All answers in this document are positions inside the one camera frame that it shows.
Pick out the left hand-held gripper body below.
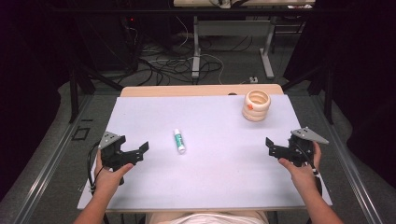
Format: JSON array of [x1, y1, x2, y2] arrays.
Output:
[[97, 131, 140, 172]]

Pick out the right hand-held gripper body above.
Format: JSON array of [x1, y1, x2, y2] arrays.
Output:
[[268, 126, 330, 168]]

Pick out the white tube with green label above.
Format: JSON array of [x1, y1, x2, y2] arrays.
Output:
[[173, 128, 187, 155]]

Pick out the cream ribbed cup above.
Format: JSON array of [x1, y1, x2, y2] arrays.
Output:
[[241, 89, 272, 122]]

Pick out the person's left hand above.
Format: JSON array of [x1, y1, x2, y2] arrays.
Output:
[[93, 149, 135, 196]]

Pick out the person's right hand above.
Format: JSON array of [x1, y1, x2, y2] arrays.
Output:
[[277, 141, 322, 194]]

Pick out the black metal stand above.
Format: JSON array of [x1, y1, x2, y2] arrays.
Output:
[[280, 60, 336, 125], [68, 60, 125, 124]]

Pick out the white table mat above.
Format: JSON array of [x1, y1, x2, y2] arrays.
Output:
[[77, 94, 333, 214]]

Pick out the person's light clothing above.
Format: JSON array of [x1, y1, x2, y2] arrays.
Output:
[[145, 210, 269, 224]]

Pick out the dark computer case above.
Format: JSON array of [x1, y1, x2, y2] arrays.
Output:
[[74, 13, 141, 73]]

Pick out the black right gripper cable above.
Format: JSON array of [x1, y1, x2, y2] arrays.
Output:
[[297, 146, 324, 200]]

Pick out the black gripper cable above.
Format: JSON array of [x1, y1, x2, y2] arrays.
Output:
[[297, 146, 324, 200], [86, 141, 101, 195]]

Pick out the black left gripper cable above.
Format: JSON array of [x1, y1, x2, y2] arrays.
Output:
[[86, 141, 101, 195]]

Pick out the metal floor rail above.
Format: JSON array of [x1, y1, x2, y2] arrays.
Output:
[[311, 94, 385, 224], [10, 94, 94, 224]]

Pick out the bundle of floor cables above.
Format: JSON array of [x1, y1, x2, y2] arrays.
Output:
[[134, 15, 254, 87]]

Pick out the white metal desk frame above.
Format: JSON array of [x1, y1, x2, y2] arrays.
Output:
[[173, 0, 316, 80]]

